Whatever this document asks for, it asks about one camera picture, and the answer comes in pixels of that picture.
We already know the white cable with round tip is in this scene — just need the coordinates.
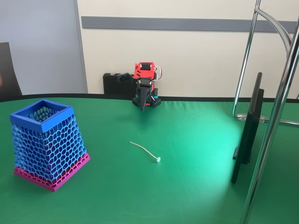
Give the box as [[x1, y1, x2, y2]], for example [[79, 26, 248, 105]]
[[129, 141, 162, 164]]

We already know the blue and magenta lattice basket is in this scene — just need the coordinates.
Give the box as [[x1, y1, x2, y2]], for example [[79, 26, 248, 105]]
[[9, 99, 91, 192]]

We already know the black plastic tool case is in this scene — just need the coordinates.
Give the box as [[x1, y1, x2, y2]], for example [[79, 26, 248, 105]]
[[103, 72, 137, 95]]

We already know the green table cloth black edge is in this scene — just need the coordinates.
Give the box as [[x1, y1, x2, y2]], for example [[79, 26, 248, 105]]
[[0, 93, 299, 224]]

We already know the chrome tube stand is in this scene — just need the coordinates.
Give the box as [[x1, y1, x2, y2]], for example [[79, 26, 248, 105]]
[[232, 0, 299, 224]]

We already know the dark chair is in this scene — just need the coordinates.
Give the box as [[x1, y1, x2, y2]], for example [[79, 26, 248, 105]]
[[0, 42, 23, 102]]

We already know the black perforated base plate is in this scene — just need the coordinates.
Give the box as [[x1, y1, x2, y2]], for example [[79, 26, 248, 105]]
[[132, 94, 162, 108]]

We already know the red white wrist servo cable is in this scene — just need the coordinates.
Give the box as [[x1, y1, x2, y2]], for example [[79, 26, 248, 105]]
[[154, 66, 164, 81]]

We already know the grey wall rail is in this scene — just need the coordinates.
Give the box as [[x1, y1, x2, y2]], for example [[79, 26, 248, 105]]
[[81, 15, 299, 33]]

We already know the clear plastic cable connector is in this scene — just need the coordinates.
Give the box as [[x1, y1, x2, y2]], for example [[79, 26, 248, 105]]
[[236, 113, 269, 123]]

